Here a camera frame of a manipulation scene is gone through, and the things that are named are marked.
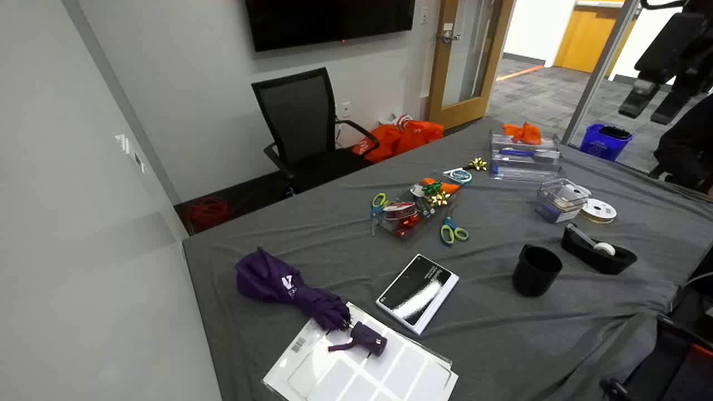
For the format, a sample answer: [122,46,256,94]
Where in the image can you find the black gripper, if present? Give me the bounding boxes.
[618,0,713,127]

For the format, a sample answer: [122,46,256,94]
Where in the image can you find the clear plastic container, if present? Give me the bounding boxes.
[535,184,590,225]
[537,176,588,215]

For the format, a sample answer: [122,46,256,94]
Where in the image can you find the blue bin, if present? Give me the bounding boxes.
[577,120,635,163]

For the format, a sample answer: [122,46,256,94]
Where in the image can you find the silver metal pole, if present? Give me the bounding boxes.
[559,0,645,148]

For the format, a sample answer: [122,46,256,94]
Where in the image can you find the yellow wooden door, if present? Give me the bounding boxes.
[554,3,625,75]

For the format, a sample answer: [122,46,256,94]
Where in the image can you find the small white ribbon spool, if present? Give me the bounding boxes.
[557,181,595,208]

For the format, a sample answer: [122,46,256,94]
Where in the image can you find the large white ribbon spool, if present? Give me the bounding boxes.
[579,197,619,228]

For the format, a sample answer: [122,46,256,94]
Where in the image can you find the orange ribbon bow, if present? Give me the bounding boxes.
[501,120,546,148]

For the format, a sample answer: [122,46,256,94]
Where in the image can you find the clear ridged organizer tray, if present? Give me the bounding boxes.
[489,130,565,182]

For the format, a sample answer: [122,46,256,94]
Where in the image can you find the blue ribbon roll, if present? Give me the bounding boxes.
[535,203,565,225]

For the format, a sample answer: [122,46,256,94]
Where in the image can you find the black cup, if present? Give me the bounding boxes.
[510,242,566,298]

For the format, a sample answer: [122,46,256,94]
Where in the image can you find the teal tape roll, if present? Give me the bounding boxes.
[441,165,478,188]

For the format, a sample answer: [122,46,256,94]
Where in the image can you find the wooden framed glass door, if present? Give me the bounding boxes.
[427,0,518,133]

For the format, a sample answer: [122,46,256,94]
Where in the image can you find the orange ribbon piece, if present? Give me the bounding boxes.
[419,176,463,198]

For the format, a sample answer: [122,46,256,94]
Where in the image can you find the blue green scissors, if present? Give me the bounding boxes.
[437,213,472,249]

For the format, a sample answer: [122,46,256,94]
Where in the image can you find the orange plastic bag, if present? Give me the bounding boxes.
[350,116,449,168]

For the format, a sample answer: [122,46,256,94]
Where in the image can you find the clear tray with bows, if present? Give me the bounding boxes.
[370,176,463,240]

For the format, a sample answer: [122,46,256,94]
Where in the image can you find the grey table cloth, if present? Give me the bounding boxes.
[183,116,713,401]

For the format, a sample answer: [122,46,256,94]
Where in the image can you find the red gift bow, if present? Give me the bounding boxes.
[393,211,423,238]

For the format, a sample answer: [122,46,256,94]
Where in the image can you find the black white flat box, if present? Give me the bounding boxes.
[374,252,461,337]

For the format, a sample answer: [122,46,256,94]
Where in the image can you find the white label sheets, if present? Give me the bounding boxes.
[262,300,461,401]

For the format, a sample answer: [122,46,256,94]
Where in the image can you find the purple folded umbrella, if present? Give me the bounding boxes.
[235,247,391,358]

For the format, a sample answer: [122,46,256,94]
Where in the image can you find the black wall television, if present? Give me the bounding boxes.
[244,0,419,53]

